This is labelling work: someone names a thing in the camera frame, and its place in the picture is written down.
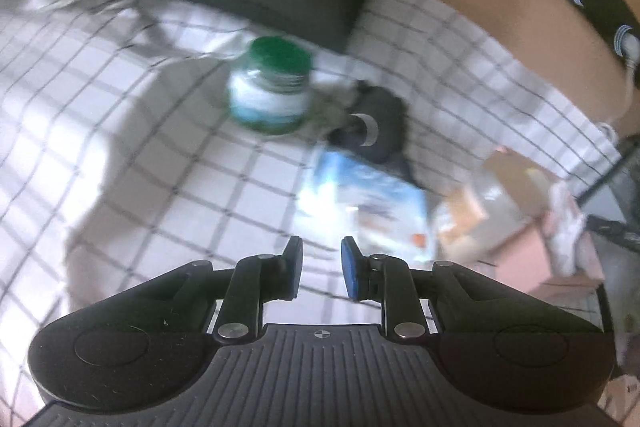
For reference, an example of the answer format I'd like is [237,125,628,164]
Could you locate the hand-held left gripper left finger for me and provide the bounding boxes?
[132,236,304,345]

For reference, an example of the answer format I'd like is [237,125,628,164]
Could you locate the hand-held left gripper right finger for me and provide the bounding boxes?
[341,236,506,343]

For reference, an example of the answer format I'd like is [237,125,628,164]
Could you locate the blue wet wipes packet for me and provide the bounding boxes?
[295,147,436,258]

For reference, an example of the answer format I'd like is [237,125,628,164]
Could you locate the grey patterned cloth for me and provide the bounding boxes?
[305,87,361,132]

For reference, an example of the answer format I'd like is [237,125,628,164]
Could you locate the pink cardboard box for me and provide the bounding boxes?
[475,207,606,303]

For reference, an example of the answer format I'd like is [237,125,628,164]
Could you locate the white cloth glove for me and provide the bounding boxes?
[545,182,588,278]

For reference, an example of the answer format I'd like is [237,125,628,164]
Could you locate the clear plastic powder jar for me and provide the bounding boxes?
[432,147,561,258]

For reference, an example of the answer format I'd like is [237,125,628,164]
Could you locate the green lid jar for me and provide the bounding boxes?
[227,36,313,135]

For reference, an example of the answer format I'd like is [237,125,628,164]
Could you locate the checkered white tablecloth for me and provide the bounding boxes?
[0,0,626,427]

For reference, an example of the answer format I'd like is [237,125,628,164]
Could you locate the white cable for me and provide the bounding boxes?
[600,34,640,138]

